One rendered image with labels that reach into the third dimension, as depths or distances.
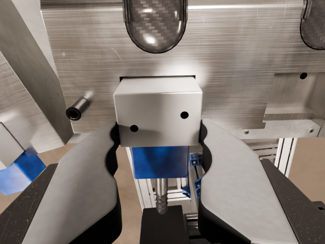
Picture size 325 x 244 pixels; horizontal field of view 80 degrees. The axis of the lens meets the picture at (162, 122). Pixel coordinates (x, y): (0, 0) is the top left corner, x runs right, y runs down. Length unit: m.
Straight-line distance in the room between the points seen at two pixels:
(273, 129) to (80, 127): 0.24
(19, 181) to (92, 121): 0.13
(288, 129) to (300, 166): 1.36
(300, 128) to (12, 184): 0.36
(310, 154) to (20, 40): 1.60
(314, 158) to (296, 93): 1.48
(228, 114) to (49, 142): 0.18
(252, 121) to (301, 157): 1.46
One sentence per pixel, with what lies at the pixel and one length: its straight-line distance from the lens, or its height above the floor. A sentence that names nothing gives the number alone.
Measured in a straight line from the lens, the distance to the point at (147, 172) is 0.16.
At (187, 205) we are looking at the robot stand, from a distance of 1.33.
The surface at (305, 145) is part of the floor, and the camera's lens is 1.57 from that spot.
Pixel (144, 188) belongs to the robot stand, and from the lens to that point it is 1.17.
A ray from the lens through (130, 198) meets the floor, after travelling 1.60.
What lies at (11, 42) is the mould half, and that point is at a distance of 0.23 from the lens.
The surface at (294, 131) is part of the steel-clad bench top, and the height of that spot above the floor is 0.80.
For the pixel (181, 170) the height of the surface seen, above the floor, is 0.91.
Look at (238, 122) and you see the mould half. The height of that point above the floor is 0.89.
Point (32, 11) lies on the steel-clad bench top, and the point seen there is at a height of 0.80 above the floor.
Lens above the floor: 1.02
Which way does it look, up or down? 62 degrees down
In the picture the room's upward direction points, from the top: 178 degrees clockwise
